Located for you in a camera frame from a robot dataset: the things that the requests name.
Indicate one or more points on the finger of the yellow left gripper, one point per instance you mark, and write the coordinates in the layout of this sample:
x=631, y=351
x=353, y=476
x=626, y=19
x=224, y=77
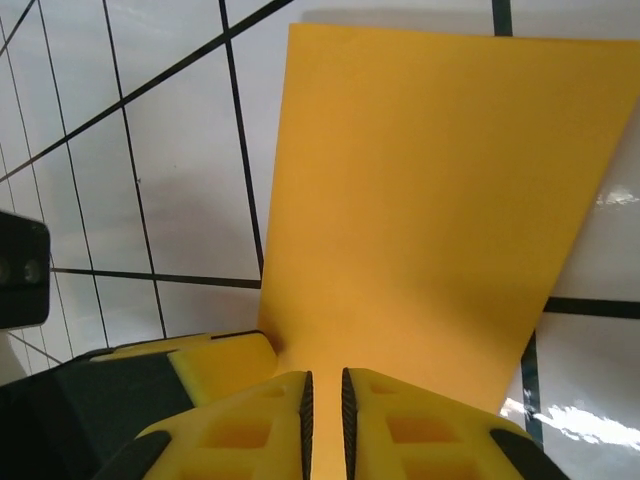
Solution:
x=230, y=370
x=175, y=346

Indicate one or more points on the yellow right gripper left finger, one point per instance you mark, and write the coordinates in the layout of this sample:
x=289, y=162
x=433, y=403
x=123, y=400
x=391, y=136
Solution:
x=235, y=440

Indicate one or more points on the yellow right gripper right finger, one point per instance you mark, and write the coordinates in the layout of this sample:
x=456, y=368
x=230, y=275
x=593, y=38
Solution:
x=425, y=440

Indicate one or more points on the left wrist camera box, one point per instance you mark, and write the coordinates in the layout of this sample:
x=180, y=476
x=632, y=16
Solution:
x=25, y=270

